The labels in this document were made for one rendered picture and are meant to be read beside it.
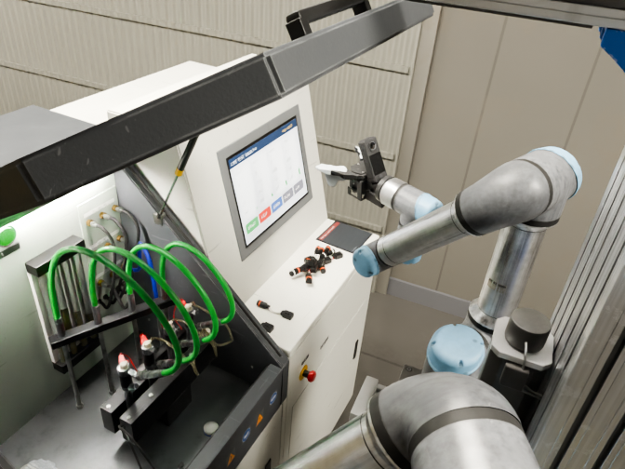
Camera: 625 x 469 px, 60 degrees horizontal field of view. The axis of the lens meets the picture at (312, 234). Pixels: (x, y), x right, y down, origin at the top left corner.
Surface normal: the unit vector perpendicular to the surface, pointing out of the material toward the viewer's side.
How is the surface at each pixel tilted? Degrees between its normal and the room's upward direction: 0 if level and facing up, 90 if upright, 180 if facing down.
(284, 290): 0
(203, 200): 76
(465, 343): 8
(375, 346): 0
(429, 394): 43
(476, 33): 90
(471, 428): 15
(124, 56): 90
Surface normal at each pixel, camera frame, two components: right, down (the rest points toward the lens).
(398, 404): -0.79, -0.47
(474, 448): -0.19, -0.81
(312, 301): 0.07, -0.83
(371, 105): -0.39, 0.48
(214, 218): 0.88, 0.10
